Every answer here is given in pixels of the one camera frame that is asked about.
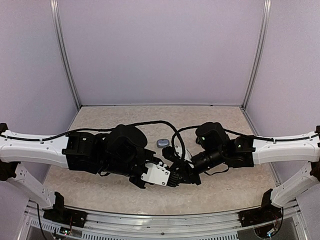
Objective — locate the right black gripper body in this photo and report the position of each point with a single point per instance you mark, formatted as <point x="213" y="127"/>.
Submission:
<point x="194" y="179"/>

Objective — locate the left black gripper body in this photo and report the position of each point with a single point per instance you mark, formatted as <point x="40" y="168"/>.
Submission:
<point x="139" y="185"/>

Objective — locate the purple earbud charging case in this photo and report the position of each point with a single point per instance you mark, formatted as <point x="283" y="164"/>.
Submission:
<point x="162" y="143"/>

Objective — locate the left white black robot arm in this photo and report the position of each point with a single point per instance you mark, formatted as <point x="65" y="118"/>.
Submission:
<point x="120" y="151"/>

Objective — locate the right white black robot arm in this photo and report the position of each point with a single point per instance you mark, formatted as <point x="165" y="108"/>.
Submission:
<point x="246" y="151"/>

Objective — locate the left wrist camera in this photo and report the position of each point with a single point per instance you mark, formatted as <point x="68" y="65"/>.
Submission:
<point x="158" y="174"/>

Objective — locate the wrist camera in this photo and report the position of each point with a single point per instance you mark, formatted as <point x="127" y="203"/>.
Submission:
<point x="173" y="154"/>
<point x="158" y="174"/>

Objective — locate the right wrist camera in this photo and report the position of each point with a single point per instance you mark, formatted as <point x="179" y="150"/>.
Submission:
<point x="173" y="154"/>

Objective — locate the front aluminium rail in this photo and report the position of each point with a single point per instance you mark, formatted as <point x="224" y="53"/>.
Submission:
<point x="102" y="225"/>

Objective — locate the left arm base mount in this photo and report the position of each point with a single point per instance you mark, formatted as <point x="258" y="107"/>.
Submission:
<point x="70" y="217"/>

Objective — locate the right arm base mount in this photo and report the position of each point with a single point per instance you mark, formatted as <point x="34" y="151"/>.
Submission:
<point x="256" y="216"/>

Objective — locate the right aluminium frame post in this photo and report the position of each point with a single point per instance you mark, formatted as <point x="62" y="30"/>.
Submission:
<point x="258" y="53"/>

